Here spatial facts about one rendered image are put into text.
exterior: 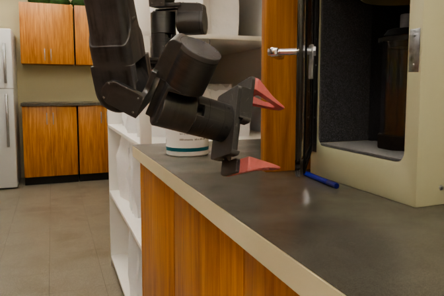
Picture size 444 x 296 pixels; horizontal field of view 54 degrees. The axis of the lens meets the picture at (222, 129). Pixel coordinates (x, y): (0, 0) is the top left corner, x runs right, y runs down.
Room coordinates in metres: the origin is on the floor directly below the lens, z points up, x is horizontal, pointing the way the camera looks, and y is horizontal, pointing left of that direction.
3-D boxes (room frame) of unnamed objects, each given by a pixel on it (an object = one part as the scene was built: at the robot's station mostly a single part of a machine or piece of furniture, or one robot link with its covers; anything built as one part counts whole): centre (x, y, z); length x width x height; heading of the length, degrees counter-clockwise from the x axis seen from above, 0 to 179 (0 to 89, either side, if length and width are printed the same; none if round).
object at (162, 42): (1.01, 0.13, 1.22); 0.10 x 0.07 x 0.07; 120
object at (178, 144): (1.33, 0.11, 1.02); 0.13 x 0.13 x 0.15
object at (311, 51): (0.75, -0.15, 1.18); 0.02 x 0.02 x 0.06; 75
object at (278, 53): (0.79, -0.11, 1.20); 0.10 x 0.05 x 0.03; 165
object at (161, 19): (1.02, 0.13, 1.28); 0.07 x 0.06 x 0.07; 79
